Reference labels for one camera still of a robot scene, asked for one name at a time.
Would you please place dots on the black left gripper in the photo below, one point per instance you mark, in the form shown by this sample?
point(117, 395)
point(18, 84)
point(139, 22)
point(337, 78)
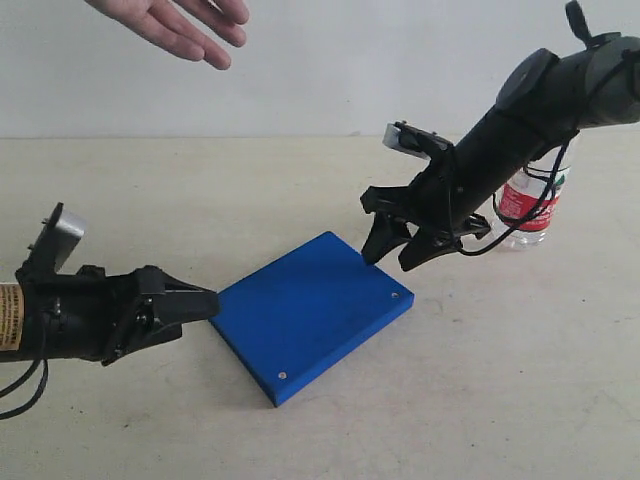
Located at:
point(104, 318)

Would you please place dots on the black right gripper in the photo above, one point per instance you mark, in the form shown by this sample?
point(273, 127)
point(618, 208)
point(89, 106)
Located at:
point(432, 213)

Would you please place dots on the blue file folder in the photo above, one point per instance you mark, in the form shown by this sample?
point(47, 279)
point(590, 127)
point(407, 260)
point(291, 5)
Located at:
point(296, 317)

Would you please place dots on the clear water bottle red cap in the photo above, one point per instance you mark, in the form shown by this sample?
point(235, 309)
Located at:
point(520, 194)

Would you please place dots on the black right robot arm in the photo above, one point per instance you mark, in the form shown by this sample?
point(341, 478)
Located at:
point(542, 106)

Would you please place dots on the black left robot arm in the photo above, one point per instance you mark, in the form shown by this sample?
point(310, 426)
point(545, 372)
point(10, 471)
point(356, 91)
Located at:
point(27, 316)

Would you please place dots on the person's bare hand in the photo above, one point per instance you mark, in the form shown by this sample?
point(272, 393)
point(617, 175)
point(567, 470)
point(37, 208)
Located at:
point(188, 30)

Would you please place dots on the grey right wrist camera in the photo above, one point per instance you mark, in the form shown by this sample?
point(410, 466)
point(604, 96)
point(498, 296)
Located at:
point(407, 139)

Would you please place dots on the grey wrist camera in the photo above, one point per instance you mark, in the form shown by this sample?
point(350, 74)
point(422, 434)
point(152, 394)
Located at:
point(61, 232)
point(407, 139)

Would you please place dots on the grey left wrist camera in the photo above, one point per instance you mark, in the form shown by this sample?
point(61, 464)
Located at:
point(61, 232)

